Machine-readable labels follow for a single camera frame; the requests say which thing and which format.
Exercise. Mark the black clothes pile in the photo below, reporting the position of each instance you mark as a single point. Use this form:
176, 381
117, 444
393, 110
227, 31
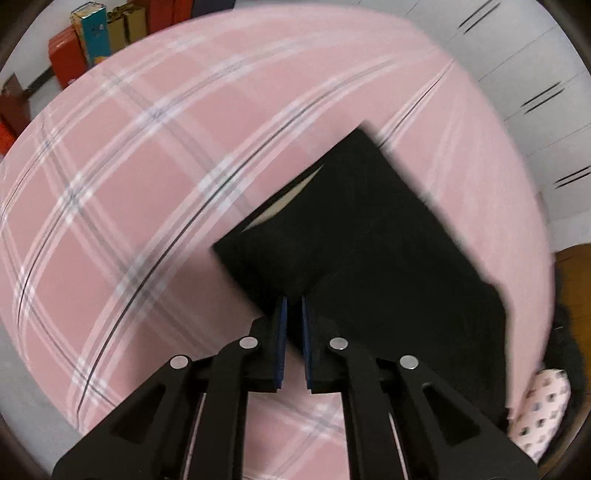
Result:
562, 351

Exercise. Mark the red gift box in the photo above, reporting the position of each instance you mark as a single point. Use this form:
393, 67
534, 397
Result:
66, 57

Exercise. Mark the heart pattern rolled quilt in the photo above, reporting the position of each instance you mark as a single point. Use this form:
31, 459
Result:
542, 412

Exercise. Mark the wooden headboard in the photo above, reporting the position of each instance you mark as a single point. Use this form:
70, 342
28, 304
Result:
574, 266

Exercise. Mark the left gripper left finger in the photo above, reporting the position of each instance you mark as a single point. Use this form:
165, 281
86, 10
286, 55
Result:
187, 420

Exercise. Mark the black pants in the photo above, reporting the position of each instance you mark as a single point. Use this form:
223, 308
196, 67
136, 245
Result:
358, 244

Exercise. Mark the pink plaid bed sheet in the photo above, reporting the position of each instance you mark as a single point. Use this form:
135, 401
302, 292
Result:
113, 197

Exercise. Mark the teal gift box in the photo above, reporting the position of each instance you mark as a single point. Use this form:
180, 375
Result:
90, 24

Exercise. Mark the white wardrobe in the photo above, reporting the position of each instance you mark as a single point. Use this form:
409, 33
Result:
538, 83

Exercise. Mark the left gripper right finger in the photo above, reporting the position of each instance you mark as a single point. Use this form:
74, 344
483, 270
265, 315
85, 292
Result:
402, 420

